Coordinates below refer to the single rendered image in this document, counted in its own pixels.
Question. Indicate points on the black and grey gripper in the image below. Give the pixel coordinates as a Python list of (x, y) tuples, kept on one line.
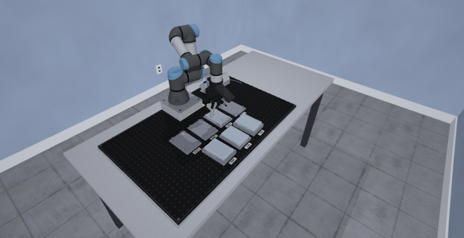
[(211, 93)]

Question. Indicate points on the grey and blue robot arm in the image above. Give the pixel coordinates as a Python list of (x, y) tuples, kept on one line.
[(191, 65)]

